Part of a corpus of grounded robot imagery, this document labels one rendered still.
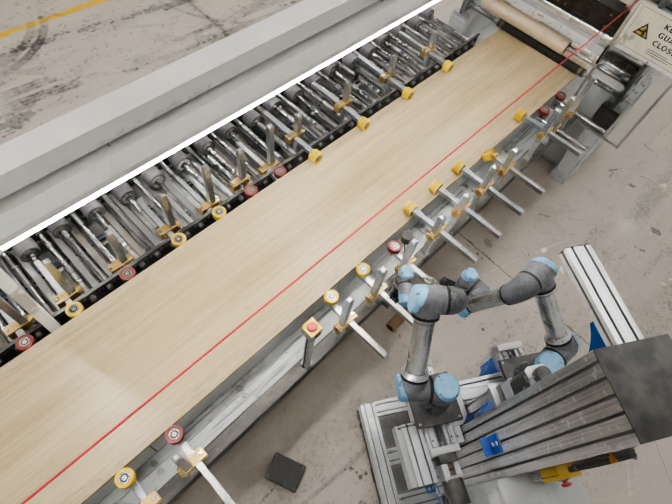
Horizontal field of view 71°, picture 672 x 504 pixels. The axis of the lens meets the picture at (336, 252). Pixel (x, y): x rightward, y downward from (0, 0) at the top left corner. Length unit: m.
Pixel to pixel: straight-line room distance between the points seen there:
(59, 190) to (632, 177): 4.93
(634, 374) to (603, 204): 3.52
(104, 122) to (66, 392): 1.68
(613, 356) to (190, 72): 1.29
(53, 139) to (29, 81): 4.31
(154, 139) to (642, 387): 1.37
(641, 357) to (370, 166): 2.03
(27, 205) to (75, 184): 0.10
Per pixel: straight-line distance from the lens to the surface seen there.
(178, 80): 1.15
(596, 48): 4.23
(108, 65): 5.35
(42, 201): 1.12
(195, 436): 2.63
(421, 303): 1.84
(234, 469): 3.21
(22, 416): 2.59
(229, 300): 2.53
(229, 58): 1.19
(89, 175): 1.13
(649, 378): 1.54
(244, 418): 2.54
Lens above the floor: 3.18
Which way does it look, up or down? 59 degrees down
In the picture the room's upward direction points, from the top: 11 degrees clockwise
